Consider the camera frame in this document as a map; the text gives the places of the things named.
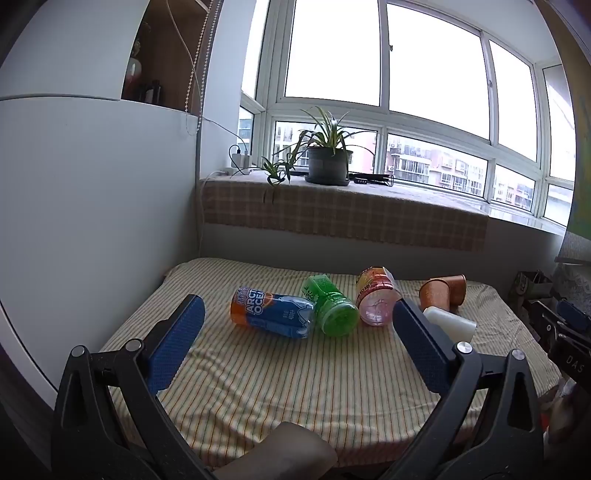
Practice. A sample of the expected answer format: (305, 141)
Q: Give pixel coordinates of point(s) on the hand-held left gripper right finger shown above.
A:
(420, 350)

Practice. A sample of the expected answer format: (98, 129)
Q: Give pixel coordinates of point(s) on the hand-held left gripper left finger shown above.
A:
(178, 341)

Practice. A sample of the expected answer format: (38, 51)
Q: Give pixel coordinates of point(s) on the brown paper cup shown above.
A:
(458, 288)
(433, 295)

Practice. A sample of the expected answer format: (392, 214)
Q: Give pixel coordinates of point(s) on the potted spider plant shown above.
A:
(327, 164)

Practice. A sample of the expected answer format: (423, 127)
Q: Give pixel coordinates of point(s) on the white window frame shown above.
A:
(383, 117)

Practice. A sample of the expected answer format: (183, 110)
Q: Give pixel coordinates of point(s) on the cardboard box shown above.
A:
(531, 286)

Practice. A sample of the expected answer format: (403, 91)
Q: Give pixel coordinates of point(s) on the white power strip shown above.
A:
(238, 171)

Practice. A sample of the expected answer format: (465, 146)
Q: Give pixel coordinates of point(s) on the striped tablecloth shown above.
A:
(286, 383)

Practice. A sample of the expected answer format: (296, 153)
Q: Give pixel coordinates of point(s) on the green drink bottle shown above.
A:
(330, 307)

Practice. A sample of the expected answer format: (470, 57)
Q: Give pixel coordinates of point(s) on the black flat device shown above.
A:
(371, 178)

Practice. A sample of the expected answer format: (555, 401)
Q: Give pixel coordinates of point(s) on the wooden wall shelf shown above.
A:
(171, 55)

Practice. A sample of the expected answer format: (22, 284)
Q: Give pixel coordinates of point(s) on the white cabinet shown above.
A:
(92, 207)

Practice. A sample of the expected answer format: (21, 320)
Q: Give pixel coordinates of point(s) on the white paper cup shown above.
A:
(452, 324)

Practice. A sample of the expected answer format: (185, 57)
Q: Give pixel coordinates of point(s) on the white charger plug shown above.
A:
(241, 160)

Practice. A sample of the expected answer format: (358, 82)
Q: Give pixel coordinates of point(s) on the plaid windowsill cloth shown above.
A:
(351, 214)

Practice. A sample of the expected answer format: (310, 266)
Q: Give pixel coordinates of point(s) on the pink drink bottle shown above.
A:
(376, 300)

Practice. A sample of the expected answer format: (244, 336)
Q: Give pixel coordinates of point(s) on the dark small bottles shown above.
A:
(152, 92)

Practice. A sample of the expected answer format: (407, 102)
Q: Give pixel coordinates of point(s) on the blue and orange drink bottle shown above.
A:
(272, 314)

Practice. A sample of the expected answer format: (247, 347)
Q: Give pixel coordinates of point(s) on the grey cushion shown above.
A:
(575, 249)

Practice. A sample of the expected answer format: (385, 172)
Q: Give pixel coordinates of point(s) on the small figurine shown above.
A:
(133, 62)

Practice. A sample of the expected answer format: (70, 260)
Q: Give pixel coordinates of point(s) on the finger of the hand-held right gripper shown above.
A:
(547, 324)
(573, 314)

